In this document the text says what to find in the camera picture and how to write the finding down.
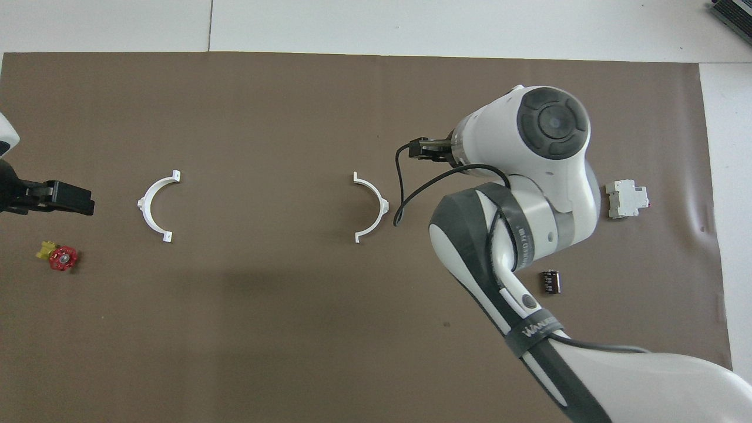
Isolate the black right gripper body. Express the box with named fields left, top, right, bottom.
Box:
left=409, top=137, right=456, bottom=163

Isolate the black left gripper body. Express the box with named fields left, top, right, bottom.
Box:
left=0, top=159, right=53, bottom=215

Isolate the white half pipe clamp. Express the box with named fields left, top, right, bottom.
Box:
left=352, top=171, right=390, bottom=243
left=137, top=170, right=182, bottom=243

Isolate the red handwheel brass valve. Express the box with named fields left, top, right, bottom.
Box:
left=36, top=240, right=80, bottom=272

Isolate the white circuit breaker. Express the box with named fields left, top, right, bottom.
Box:
left=605, top=179, right=650, bottom=220

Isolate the brown paper table mat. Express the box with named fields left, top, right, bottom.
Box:
left=0, top=52, right=740, bottom=423

